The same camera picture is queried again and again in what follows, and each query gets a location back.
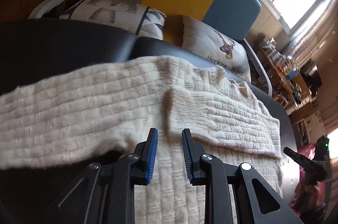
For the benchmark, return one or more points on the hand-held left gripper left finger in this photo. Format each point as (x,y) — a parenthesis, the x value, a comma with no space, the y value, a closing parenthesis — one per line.
(151,152)

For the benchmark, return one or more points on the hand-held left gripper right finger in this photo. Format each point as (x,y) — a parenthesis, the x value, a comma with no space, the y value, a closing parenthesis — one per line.
(187,155)

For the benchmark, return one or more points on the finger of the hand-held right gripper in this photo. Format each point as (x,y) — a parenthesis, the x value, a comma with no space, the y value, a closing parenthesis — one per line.
(295,156)

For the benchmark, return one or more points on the cream knit sweater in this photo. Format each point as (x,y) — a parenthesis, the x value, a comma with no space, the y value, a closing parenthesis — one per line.
(92,108)

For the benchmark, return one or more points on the pink cloth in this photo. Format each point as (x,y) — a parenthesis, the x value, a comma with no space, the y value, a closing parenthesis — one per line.
(307,150)

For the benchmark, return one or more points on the wooden side table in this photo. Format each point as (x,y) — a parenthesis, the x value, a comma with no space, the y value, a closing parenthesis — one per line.
(284,80)

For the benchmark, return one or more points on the black television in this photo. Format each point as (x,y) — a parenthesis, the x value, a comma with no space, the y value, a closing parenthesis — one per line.
(313,73)

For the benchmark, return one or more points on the cluster of white jars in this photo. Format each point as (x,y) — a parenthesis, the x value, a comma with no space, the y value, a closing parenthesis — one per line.
(272,52)

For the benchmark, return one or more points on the deer print pillow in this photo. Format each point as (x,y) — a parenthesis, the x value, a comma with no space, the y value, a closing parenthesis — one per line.
(203,39)

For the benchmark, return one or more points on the patterned beige curtain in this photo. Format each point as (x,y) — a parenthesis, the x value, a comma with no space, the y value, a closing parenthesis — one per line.
(311,28)

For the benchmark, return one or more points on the geometric patterned pillow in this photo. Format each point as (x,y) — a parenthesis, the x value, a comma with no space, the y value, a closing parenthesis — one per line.
(105,11)

